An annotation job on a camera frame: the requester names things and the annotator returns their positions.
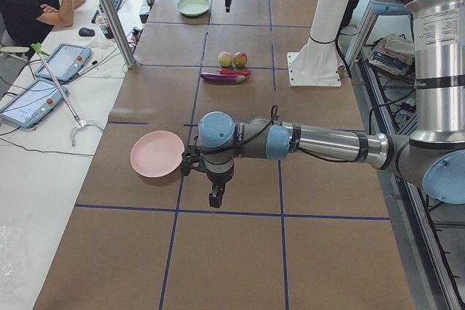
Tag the green plate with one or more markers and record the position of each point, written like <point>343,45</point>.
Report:
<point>193,8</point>

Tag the stack of books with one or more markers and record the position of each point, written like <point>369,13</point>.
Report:
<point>393,54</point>

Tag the iced drink cup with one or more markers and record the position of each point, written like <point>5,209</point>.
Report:
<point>102,22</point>

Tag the seated person black shirt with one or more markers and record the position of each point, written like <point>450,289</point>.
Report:
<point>30,21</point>

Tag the pink plate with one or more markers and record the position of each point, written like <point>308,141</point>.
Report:
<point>157,154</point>

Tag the upper teach pendant tablet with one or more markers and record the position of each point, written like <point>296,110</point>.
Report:
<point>67,60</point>

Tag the red chili pepper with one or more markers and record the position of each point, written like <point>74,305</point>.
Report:
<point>235,72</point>

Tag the black computer mouse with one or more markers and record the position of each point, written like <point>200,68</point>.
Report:
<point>86,32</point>

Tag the teach pendant tablet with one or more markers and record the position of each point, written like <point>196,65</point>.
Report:
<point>67,60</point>
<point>33,104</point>

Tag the aluminium frame post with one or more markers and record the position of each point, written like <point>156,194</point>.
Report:
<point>118,32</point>

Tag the lower teach pendant tablet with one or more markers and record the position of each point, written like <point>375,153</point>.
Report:
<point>33,104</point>

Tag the green-pink peach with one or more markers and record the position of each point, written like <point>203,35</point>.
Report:
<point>225,59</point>

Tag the purple eggplant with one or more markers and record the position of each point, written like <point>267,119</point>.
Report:
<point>224,79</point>

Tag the reacher grabber tool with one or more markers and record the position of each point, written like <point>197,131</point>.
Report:
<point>81,124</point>

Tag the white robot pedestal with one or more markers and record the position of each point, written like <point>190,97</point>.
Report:
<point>316,64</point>

